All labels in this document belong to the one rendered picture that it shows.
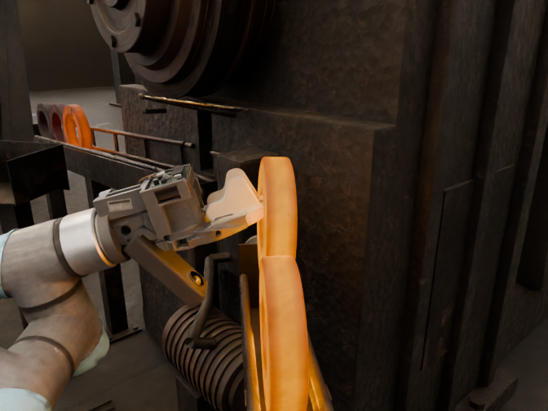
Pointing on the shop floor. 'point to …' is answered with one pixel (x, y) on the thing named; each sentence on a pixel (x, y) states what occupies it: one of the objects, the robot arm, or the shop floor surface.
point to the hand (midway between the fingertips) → (273, 205)
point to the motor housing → (206, 362)
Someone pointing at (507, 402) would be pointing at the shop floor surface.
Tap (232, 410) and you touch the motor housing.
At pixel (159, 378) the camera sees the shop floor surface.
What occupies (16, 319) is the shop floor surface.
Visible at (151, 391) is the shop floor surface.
